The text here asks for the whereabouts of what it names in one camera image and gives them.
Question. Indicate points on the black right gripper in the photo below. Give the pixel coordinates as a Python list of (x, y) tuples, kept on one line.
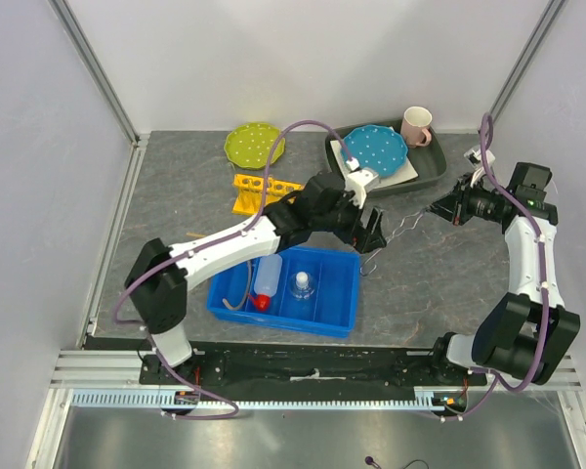
[(455, 205)]

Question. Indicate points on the blue divided plastic bin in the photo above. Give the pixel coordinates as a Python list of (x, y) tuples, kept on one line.
[(330, 312)]

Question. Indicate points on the round glass flask white stopper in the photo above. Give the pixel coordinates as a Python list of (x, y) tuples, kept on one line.
[(302, 286)]

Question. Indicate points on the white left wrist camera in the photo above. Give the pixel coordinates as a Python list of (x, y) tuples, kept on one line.
[(360, 181)]

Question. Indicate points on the green polka dot plate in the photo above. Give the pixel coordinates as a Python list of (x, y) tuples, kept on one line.
[(249, 145)]

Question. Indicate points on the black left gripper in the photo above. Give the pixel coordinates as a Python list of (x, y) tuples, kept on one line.
[(363, 240)]

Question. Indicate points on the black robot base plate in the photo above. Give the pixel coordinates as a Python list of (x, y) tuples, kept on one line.
[(236, 371)]

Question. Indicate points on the pink mug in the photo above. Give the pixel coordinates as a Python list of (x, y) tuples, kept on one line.
[(415, 127)]

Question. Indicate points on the metal crucible tongs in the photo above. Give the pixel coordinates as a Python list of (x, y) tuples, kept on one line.
[(407, 224)]

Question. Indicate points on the tan rubber tube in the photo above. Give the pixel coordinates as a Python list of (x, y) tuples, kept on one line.
[(246, 291)]

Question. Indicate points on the yellow test tube rack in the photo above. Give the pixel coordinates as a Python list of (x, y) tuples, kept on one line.
[(249, 192)]

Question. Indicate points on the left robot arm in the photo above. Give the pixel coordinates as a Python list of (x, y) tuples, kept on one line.
[(163, 275)]

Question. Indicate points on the white wash bottle red cap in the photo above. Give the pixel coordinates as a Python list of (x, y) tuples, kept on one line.
[(266, 281)]

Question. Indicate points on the dark grey tray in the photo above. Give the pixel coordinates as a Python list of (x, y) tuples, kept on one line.
[(425, 166)]

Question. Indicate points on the blue polka dot plate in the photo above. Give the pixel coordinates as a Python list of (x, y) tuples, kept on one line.
[(376, 149)]

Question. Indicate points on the white square board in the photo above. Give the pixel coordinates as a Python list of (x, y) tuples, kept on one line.
[(405, 173)]

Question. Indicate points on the white cable duct strip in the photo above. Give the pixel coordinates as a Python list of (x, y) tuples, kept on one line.
[(173, 400)]

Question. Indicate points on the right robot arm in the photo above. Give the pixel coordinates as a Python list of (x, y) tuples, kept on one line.
[(529, 331)]

